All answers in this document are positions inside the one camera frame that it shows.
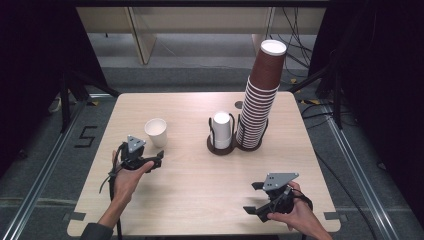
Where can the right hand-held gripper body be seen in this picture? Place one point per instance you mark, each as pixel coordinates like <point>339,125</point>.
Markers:
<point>280,200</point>

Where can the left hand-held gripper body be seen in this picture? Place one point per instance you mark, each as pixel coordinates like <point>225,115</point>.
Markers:
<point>131,160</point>

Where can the single white paper cup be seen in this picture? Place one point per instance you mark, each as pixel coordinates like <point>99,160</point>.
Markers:
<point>159,138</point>

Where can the dark wooden cup holder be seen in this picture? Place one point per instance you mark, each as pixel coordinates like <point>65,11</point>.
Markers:
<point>220,152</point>

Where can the white paper cups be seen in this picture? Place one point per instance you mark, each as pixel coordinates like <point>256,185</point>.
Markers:
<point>221,130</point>

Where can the stack of brown paper cups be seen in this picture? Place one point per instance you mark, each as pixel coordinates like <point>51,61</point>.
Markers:
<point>266,70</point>

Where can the person's left hand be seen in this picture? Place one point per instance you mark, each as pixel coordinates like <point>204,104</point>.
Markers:
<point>126,183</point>

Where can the person's right hand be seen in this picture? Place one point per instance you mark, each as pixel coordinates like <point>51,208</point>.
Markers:
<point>301,216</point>

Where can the black tape strip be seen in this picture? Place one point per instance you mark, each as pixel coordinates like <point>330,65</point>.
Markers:
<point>78,216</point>
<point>331,216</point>

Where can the yellow floor tape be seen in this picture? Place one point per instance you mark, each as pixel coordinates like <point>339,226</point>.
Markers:
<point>94,103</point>
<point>310,101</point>

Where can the dark round table grommet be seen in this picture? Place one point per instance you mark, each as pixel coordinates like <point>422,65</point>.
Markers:
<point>238,104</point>

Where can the black metal stand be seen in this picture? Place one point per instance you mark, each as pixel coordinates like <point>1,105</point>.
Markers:
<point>65,106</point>
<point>338,106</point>

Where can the dark curtain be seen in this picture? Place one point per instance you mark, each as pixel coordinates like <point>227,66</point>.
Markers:
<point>30,66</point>
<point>393,83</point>

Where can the beige wooden desk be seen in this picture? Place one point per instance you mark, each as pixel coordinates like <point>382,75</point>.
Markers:
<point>200,20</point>

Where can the metal floor rail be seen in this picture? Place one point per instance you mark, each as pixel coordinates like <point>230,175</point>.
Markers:
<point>45,170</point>
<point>356,173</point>

